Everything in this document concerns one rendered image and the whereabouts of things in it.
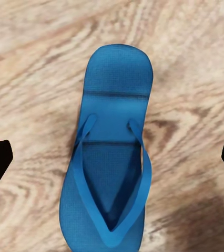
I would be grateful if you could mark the sandal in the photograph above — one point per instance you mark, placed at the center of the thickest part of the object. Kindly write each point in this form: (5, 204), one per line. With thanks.
(102, 202)

